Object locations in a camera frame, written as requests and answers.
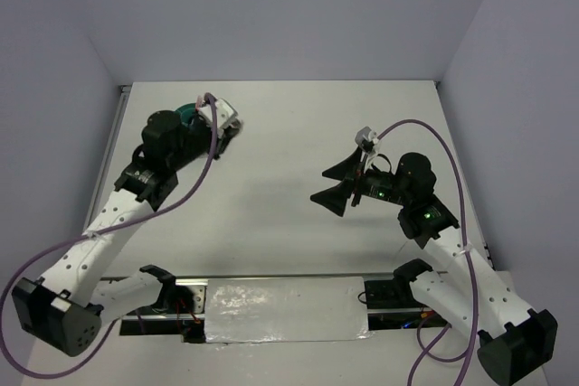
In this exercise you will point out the teal round divided organizer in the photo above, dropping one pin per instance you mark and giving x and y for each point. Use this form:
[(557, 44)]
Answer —
[(187, 114)]

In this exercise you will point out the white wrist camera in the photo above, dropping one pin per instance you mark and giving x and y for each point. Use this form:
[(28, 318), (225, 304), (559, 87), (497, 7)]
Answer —
[(367, 140), (221, 112)]

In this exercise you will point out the silver foil sheet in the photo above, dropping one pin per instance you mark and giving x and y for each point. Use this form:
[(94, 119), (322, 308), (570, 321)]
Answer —
[(284, 310)]

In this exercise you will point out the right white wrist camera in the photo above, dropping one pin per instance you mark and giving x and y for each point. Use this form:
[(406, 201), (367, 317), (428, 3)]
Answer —
[(367, 140)]

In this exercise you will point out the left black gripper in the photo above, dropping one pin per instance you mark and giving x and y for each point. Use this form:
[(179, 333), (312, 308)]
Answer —
[(222, 142)]

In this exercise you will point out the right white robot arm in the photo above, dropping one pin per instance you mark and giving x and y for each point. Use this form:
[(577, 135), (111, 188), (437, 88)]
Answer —
[(451, 276)]

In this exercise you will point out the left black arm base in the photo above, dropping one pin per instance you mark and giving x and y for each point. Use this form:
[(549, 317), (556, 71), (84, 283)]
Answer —
[(184, 318)]

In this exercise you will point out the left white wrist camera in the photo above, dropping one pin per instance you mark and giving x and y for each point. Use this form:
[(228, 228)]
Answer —
[(221, 112)]

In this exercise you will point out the aluminium rail left edge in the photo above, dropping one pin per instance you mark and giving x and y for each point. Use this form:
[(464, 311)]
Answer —
[(94, 129)]

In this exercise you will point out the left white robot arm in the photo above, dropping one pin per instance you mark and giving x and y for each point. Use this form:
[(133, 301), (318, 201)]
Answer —
[(65, 307)]

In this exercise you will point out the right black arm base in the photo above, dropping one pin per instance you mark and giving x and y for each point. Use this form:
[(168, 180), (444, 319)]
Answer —
[(390, 307)]

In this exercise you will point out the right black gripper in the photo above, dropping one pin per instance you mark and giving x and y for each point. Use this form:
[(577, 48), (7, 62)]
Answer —
[(335, 198)]

